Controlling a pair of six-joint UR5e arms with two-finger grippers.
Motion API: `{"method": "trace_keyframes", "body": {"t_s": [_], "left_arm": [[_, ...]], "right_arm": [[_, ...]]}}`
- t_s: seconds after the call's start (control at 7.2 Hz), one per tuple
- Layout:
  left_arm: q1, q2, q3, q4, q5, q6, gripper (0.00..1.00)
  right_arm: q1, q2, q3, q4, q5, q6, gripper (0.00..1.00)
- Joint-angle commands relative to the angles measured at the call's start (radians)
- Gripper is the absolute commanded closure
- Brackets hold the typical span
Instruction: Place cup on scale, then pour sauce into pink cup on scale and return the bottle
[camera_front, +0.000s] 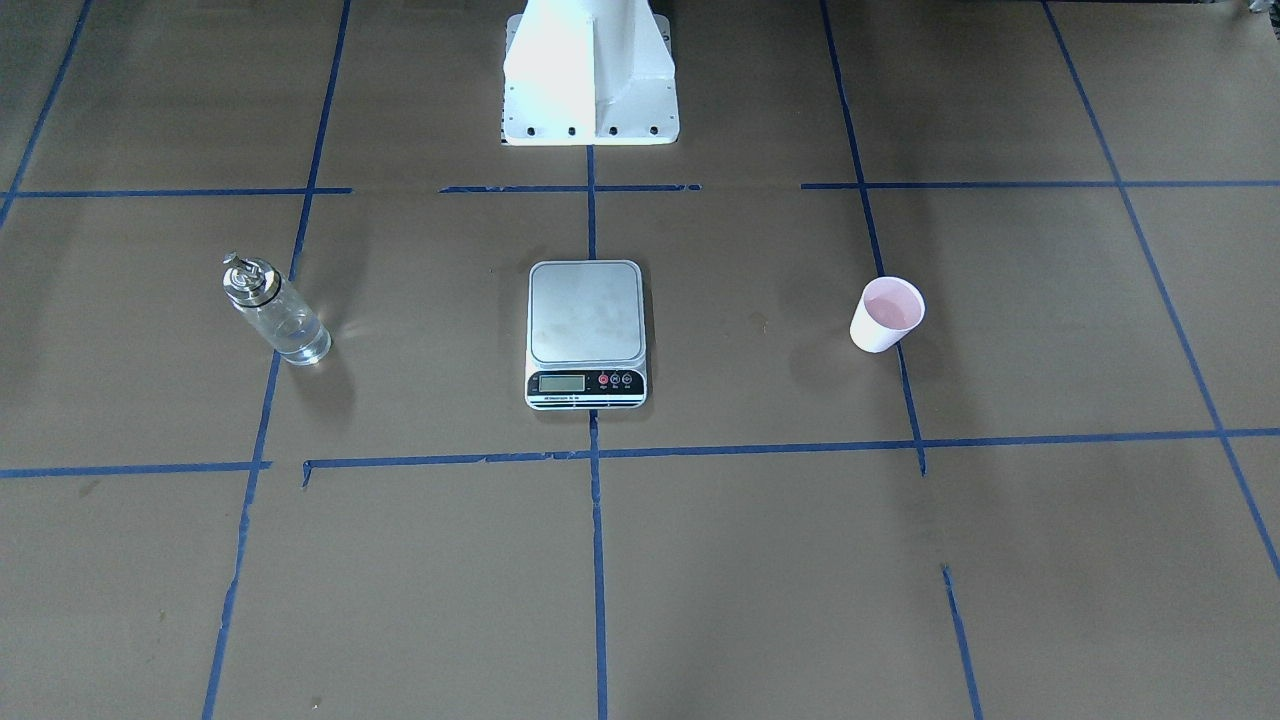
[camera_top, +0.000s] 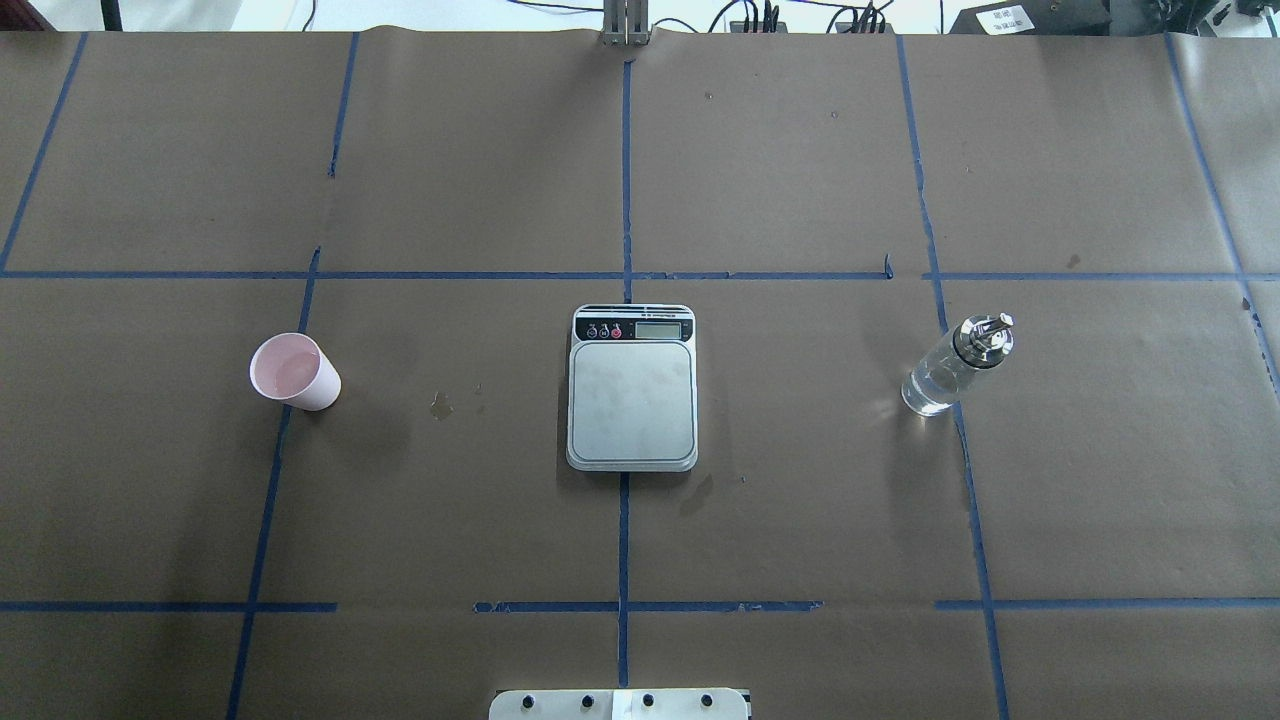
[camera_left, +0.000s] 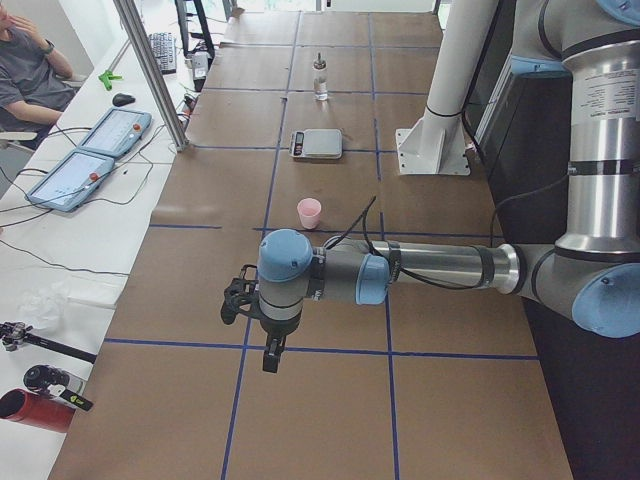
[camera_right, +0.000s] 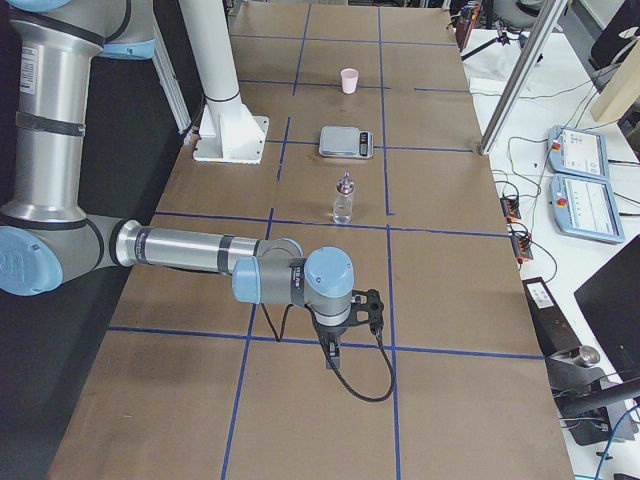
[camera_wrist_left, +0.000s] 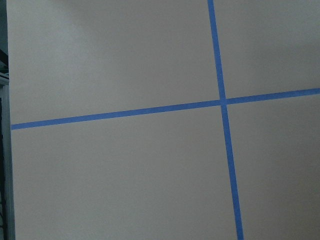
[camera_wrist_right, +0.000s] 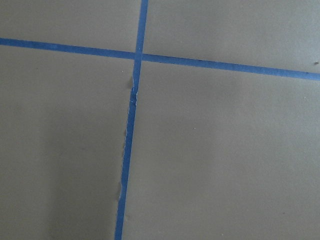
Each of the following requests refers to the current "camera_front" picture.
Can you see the pink paper cup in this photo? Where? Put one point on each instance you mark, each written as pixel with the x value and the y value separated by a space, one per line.
pixel 889 308

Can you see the white digital kitchen scale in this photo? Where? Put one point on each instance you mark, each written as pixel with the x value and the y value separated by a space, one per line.
pixel 585 336

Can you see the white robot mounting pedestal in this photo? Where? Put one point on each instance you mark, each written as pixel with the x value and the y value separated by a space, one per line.
pixel 580 73

